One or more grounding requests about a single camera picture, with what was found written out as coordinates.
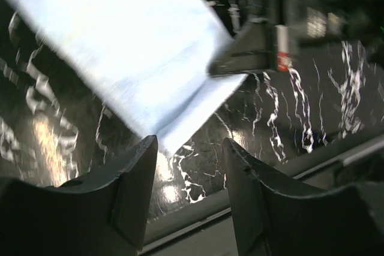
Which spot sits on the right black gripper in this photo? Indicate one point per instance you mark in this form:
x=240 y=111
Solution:
x=260 y=47

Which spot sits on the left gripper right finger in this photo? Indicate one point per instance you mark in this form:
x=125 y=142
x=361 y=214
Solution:
x=274 y=214

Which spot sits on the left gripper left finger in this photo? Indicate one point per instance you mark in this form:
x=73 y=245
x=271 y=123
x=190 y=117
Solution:
x=103 y=212

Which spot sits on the light blue towel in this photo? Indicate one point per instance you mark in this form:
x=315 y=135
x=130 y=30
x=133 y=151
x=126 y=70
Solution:
x=147 y=59

